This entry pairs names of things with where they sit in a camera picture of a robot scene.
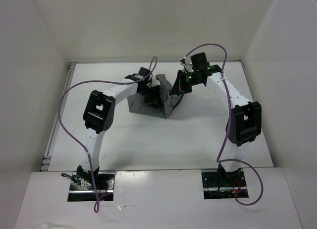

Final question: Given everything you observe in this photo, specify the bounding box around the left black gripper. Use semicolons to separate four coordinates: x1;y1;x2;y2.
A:
137;84;163;109

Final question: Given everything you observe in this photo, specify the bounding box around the purple cable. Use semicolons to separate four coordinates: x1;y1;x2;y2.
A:
182;43;264;205
57;56;159;213

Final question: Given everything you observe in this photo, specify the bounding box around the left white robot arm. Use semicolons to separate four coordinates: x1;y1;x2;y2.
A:
76;67;159;189

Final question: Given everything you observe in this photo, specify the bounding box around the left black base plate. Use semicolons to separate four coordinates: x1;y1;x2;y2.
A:
66;172;115;202

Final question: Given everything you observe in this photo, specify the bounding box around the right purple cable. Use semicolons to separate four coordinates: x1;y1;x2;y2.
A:
182;43;264;205

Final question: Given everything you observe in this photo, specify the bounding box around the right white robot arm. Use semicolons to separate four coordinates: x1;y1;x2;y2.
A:
171;53;262;186

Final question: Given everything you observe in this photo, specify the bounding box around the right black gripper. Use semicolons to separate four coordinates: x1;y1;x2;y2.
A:
170;69;202;96

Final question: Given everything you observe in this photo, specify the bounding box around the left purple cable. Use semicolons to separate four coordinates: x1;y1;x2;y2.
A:
57;56;159;213

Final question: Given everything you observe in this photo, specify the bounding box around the grey pleated skirt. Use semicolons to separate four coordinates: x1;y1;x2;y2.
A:
127;74;184;119

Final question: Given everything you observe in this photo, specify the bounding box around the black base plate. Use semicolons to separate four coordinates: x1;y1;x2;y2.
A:
201;169;249;200
66;172;115;202

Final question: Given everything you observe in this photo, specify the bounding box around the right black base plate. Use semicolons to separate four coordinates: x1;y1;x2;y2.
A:
201;169;249;200

